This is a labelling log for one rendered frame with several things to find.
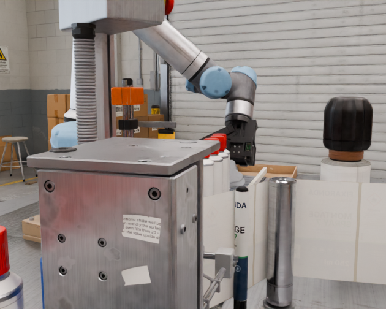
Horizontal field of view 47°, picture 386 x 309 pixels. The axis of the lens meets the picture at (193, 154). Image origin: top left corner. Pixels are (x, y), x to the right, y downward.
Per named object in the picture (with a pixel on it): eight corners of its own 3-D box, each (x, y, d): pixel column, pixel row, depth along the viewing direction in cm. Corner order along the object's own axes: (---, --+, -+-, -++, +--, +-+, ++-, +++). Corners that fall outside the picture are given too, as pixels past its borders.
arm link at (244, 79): (224, 74, 127) (252, 81, 128) (220, 108, 123) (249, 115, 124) (232, 61, 120) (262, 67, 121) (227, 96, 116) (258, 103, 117)
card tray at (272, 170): (291, 190, 160) (291, 179, 159) (221, 186, 167) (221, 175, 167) (296, 175, 188) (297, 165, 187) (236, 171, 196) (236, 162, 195)
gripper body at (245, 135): (250, 158, 110) (255, 114, 114) (216, 156, 112) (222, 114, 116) (254, 168, 116) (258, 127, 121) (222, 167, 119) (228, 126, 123)
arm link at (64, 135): (46, 184, 102) (44, 127, 100) (58, 171, 115) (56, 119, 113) (99, 184, 103) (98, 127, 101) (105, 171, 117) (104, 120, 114)
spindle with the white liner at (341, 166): (368, 271, 76) (378, 97, 72) (314, 265, 79) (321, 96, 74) (364, 252, 85) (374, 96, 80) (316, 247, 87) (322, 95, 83)
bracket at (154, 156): (171, 176, 28) (171, 160, 28) (24, 167, 31) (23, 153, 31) (220, 148, 41) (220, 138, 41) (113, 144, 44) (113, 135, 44)
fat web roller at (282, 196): (293, 315, 61) (298, 183, 58) (260, 311, 63) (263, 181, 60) (296, 300, 66) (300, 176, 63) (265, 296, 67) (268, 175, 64)
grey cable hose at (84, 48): (92, 168, 65) (87, 21, 62) (71, 167, 66) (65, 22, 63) (104, 165, 68) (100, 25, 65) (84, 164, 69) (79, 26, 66)
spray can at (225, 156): (228, 225, 102) (228, 137, 99) (205, 225, 102) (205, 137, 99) (227, 219, 107) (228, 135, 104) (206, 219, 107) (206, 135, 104)
